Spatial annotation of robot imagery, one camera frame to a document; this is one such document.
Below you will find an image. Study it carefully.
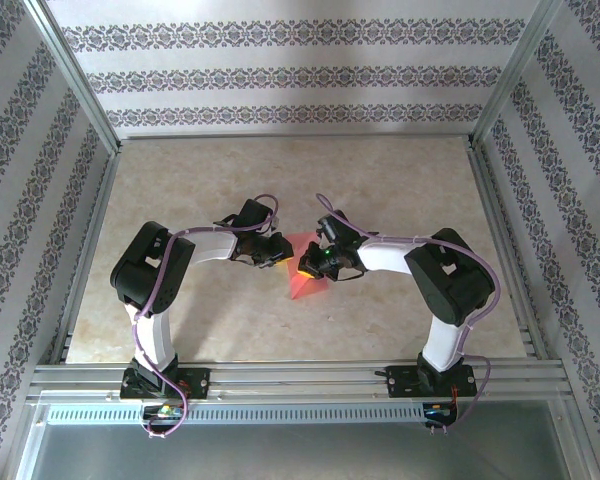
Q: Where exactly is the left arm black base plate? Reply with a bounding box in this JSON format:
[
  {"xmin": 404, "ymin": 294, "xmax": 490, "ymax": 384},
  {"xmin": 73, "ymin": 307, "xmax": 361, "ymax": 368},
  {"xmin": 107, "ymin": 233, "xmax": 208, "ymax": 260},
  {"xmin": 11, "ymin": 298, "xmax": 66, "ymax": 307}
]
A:
[{"xmin": 119, "ymin": 367, "xmax": 212, "ymax": 401}]

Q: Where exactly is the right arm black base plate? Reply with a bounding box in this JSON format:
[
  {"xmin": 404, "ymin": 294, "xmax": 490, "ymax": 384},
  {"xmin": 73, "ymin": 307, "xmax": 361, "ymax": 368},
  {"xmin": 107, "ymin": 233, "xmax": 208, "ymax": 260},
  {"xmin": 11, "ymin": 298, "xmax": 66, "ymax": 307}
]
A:
[{"xmin": 385, "ymin": 364, "xmax": 477, "ymax": 400}]

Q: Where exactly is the aluminium frame post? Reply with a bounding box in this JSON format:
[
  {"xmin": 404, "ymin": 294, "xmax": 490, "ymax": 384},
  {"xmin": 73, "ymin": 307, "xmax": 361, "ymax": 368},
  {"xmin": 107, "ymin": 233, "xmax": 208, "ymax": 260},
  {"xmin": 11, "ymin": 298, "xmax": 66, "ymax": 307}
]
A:
[
  {"xmin": 469, "ymin": 0, "xmax": 567, "ymax": 150},
  {"xmin": 22, "ymin": 0, "xmax": 122, "ymax": 156}
]

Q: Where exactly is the thin aluminium rail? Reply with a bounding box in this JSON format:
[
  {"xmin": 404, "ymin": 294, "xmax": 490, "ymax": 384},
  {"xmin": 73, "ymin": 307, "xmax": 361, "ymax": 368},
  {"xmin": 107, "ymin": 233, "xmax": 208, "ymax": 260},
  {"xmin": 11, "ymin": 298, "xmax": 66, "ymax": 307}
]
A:
[{"xmin": 117, "ymin": 130, "xmax": 474, "ymax": 144}]

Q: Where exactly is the slotted grey cable duct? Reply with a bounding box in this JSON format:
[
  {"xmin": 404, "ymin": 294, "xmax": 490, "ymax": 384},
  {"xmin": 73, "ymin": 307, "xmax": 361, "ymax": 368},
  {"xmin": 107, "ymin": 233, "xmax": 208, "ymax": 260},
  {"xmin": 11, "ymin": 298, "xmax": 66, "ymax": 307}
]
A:
[{"xmin": 44, "ymin": 403, "xmax": 427, "ymax": 426}]

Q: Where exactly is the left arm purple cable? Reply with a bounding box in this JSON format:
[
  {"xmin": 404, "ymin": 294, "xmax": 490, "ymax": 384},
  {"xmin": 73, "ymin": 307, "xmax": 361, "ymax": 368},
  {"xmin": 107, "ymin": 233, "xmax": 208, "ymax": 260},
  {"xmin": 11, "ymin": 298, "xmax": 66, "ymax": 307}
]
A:
[{"xmin": 132, "ymin": 193, "xmax": 281, "ymax": 440}]

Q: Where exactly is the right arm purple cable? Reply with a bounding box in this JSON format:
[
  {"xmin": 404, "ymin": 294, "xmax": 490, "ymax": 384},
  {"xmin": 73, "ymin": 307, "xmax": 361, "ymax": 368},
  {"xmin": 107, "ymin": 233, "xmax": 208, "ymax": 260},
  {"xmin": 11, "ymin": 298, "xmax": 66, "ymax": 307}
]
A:
[{"xmin": 315, "ymin": 193, "xmax": 504, "ymax": 434}]

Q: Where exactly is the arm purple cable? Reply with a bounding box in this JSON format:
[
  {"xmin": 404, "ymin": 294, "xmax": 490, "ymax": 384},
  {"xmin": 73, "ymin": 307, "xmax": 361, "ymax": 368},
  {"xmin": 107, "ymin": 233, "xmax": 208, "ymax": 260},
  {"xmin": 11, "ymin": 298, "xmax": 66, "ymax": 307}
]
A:
[
  {"xmin": 315, "ymin": 193, "xmax": 504, "ymax": 434},
  {"xmin": 132, "ymin": 193, "xmax": 281, "ymax": 440}
]

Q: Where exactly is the long aluminium mounting rail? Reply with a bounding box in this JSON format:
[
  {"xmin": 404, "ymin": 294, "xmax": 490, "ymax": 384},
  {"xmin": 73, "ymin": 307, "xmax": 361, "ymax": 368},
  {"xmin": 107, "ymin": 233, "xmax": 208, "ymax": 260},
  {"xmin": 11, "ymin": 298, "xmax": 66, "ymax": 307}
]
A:
[{"xmin": 27, "ymin": 360, "xmax": 574, "ymax": 402}]

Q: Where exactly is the pink paper sheet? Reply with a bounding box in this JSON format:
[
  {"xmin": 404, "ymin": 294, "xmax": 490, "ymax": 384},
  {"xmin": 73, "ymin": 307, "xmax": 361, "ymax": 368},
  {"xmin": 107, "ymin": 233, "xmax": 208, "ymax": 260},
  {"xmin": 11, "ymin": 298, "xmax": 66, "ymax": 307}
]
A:
[{"xmin": 284, "ymin": 232, "xmax": 334, "ymax": 303}]

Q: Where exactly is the aluminium side rail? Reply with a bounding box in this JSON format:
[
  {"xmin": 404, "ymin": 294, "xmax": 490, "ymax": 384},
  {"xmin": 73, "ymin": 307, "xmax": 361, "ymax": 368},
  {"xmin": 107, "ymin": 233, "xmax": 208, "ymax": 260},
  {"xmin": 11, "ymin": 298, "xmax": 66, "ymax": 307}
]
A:
[
  {"xmin": 467, "ymin": 139, "xmax": 549, "ymax": 361},
  {"xmin": 49, "ymin": 149, "xmax": 122, "ymax": 366}
]

